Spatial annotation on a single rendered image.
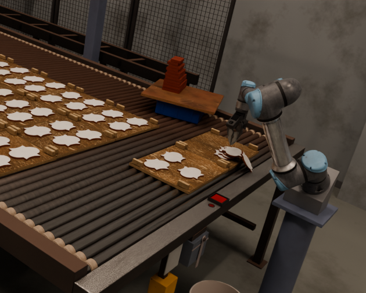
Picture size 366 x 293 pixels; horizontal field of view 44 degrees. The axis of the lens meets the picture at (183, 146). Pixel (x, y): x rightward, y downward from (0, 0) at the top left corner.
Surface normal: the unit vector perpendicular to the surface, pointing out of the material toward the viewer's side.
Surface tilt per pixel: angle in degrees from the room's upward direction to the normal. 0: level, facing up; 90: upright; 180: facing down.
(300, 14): 90
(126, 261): 0
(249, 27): 90
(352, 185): 90
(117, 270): 0
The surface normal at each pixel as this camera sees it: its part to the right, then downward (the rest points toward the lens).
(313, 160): -0.11, -0.56
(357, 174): -0.56, 0.20
